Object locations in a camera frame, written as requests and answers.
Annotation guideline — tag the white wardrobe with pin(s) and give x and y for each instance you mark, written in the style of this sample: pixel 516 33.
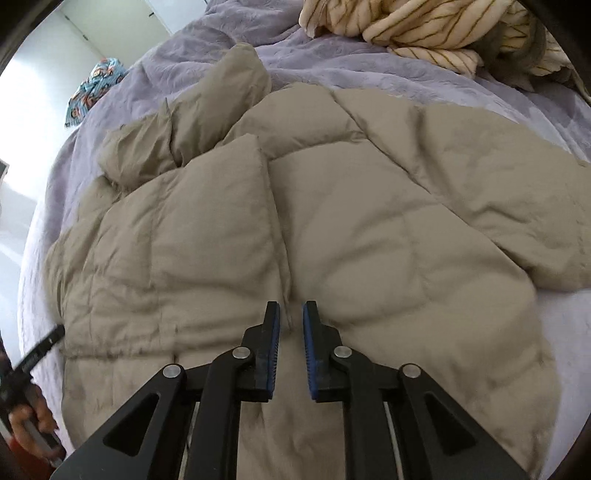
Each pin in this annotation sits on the white wardrobe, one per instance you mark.
pixel 126 29

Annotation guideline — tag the blue patterned cloth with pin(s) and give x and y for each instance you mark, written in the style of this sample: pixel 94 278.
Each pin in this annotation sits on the blue patterned cloth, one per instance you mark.
pixel 105 74

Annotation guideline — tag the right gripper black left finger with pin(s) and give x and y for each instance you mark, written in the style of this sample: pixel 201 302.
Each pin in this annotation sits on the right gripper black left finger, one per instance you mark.
pixel 184 423

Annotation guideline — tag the lavender plush bed blanket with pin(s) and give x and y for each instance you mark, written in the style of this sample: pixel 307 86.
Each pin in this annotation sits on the lavender plush bed blanket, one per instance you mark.
pixel 554 112

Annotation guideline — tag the beige puffer jacket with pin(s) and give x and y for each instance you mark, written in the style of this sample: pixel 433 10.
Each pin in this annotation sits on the beige puffer jacket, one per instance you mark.
pixel 422 232

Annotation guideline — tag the cream striped fleece blanket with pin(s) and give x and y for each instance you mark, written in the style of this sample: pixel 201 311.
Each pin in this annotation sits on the cream striped fleece blanket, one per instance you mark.
pixel 503 38

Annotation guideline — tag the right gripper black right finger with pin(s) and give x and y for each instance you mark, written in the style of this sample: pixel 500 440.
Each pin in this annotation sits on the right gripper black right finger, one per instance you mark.
pixel 399 423

